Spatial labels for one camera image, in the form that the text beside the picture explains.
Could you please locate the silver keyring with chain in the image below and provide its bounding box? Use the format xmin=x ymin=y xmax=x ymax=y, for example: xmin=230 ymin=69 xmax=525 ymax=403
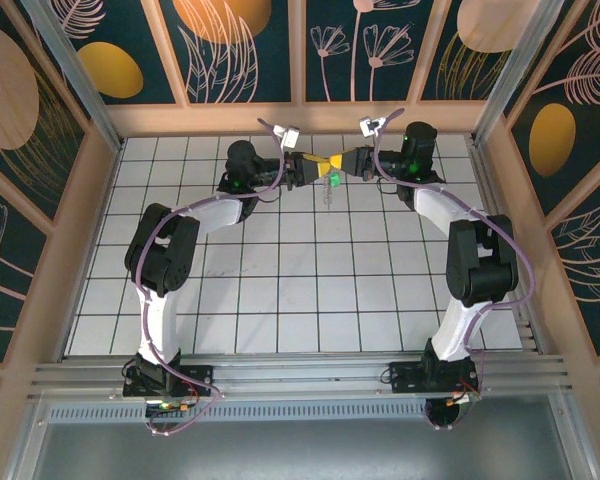
xmin=320 ymin=172 xmax=337 ymax=215

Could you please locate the black base plate left arm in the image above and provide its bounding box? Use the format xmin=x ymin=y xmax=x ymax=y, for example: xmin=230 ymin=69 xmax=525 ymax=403
xmin=122 ymin=363 xmax=216 ymax=400

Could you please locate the black base plate right arm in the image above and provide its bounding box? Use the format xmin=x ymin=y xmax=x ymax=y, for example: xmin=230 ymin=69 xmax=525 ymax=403
xmin=388 ymin=360 xmax=481 ymax=396

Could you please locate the small circuit board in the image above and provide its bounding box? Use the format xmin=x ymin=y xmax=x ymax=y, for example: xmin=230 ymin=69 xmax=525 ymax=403
xmin=144 ymin=398 xmax=194 ymax=416
xmin=447 ymin=388 xmax=482 ymax=405

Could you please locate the aluminium side rail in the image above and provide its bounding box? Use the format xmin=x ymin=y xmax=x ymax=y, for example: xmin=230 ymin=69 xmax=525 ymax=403
xmin=467 ymin=142 xmax=549 ymax=355

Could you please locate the aluminium corner post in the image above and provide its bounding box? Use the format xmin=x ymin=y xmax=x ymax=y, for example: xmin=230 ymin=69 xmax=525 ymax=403
xmin=19 ymin=0 xmax=127 ymax=154
xmin=470 ymin=0 xmax=567 ymax=147

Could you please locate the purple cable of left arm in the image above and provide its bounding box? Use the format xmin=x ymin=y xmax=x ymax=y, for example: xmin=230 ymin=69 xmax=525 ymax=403
xmin=133 ymin=117 xmax=287 ymax=437

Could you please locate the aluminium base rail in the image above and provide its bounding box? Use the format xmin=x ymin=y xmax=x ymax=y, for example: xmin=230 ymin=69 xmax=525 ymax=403
xmin=29 ymin=352 xmax=571 ymax=401

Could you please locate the perforated metal cable tray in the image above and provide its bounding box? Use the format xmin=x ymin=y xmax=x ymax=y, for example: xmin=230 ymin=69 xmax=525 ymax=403
xmin=44 ymin=399 xmax=561 ymax=425

